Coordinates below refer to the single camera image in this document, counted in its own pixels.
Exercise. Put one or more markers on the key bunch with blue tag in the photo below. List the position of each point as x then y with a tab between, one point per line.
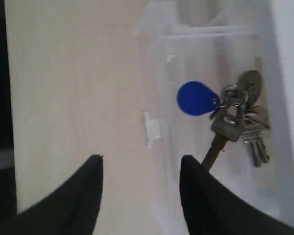
234	115

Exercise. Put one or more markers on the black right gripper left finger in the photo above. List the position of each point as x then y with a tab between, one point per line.
72	209

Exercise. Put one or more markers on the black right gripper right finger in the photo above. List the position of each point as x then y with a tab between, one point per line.
209	208

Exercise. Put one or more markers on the white plastic drawer cabinet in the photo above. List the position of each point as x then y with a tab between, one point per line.
274	22

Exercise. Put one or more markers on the clear drawer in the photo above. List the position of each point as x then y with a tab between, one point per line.
198	57

